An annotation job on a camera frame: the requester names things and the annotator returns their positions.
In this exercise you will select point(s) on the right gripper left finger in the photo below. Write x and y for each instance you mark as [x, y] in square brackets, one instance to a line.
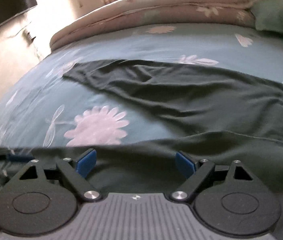
[37, 201]

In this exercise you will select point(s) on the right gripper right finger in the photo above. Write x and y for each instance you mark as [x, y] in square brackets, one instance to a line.
[226, 199]

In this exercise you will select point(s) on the black garment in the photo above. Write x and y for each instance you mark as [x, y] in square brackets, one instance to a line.
[135, 149]

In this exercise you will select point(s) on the blue floral bed sheet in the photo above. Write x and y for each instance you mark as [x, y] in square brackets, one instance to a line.
[149, 83]

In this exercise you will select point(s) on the green pillow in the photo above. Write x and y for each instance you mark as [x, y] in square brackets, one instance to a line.
[268, 15]

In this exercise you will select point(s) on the pink floral quilt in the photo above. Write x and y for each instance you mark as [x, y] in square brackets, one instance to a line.
[125, 14]

